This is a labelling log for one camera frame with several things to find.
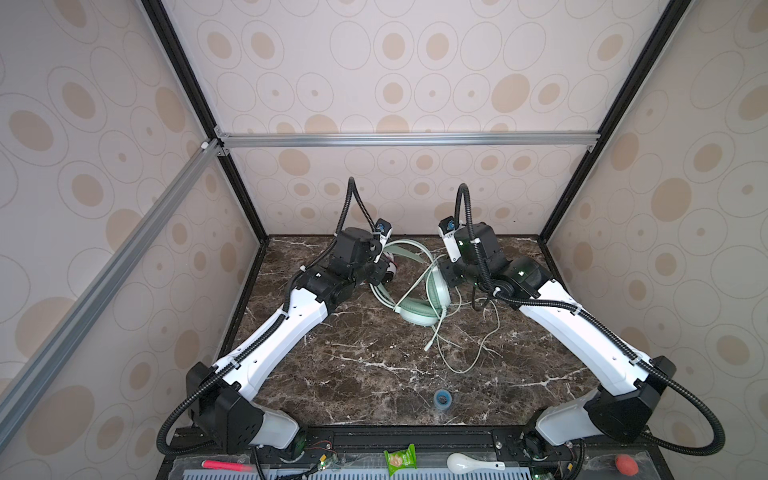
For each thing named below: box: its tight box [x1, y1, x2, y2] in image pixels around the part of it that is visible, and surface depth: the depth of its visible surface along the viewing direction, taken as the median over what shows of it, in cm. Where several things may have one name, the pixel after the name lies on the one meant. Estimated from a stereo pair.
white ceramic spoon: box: [447, 453, 505, 474], surface depth 72 cm
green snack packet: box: [383, 443, 417, 477], surface depth 71 cm
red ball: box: [616, 454, 639, 477], surface depth 70 cm
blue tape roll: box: [434, 389, 453, 410], surface depth 82 cm
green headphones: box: [369, 239, 451, 327], surface depth 71 cm
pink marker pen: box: [201, 460, 253, 472], surface depth 72 cm
